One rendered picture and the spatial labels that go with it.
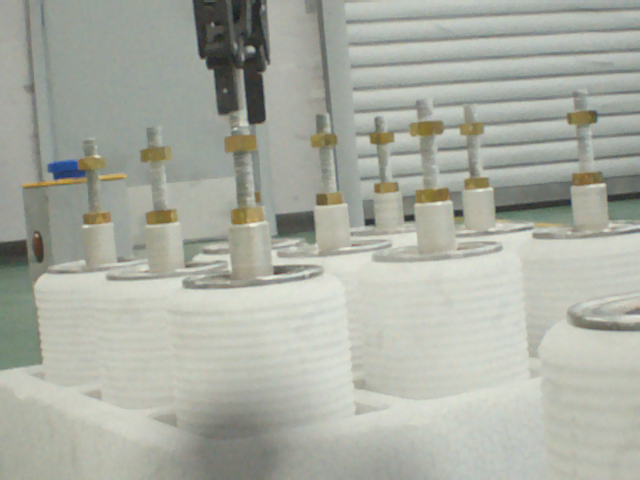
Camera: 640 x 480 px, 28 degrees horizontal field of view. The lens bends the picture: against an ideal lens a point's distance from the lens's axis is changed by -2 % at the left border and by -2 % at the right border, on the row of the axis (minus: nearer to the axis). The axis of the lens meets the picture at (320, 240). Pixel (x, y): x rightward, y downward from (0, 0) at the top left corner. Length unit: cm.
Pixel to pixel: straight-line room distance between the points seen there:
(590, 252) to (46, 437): 35
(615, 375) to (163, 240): 44
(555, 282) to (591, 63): 547
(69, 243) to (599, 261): 45
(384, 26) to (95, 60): 129
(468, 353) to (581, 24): 557
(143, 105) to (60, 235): 470
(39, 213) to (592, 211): 46
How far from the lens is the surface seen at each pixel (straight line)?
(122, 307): 77
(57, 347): 89
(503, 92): 607
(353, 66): 587
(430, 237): 75
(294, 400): 66
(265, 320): 65
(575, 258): 78
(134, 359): 77
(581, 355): 41
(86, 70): 574
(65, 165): 107
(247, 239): 69
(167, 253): 79
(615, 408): 40
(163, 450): 64
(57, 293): 88
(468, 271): 71
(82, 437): 76
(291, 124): 585
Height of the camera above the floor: 31
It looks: 3 degrees down
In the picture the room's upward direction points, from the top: 5 degrees counter-clockwise
